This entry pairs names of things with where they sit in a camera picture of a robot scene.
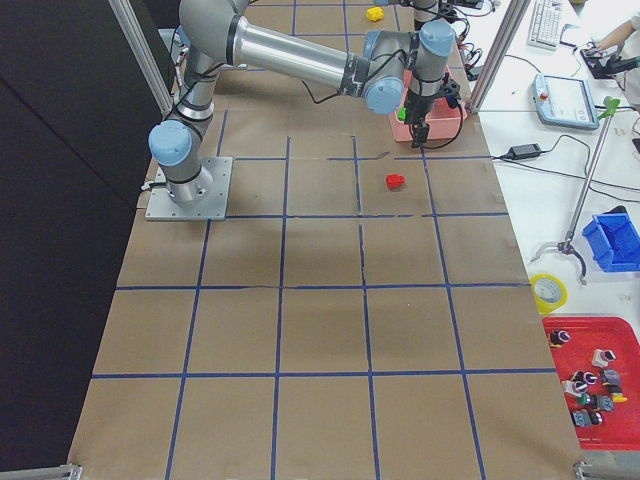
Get aluminium frame post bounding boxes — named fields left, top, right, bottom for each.
left=467, top=0, right=530, bottom=113
left=108, top=0, right=173, bottom=117

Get yellow tape roll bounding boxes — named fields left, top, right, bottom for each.
left=531, top=273, right=568, bottom=316

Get person hand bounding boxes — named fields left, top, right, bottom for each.
left=594, top=34, right=625, bottom=52

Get reach grabber tool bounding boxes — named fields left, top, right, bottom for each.
left=530, top=96, right=621, bottom=286

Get aluminium frame post right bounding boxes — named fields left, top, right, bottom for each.
left=467, top=0, right=530, bottom=113

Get blue storage bin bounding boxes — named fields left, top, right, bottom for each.
left=582, top=205, right=639, bottom=273

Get red tray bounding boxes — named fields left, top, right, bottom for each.
left=543, top=316, right=639, bottom=451

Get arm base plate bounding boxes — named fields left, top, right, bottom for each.
left=145, top=157, right=234, bottom=221

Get white keyboard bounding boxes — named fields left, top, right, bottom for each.
left=527, top=0, right=563, bottom=50

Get red toy block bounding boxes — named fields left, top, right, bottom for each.
left=385, top=174, right=406, bottom=190

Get yellow toy block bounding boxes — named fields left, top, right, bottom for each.
left=365, top=6, right=385, bottom=22

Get pink plastic box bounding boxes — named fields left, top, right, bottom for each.
left=388, top=69, right=469, bottom=144

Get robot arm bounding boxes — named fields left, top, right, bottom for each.
left=148, top=1, right=456, bottom=208
left=398, top=0, right=442, bottom=31

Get black power brick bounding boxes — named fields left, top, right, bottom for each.
left=506, top=143, right=543, bottom=161

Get teach pendant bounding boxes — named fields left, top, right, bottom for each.
left=532, top=74, right=599, bottom=130

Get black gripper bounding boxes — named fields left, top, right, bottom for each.
left=404, top=72, right=461, bottom=149

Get aluminium frame post left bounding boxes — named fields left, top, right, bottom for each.
left=108, top=0, right=173, bottom=117

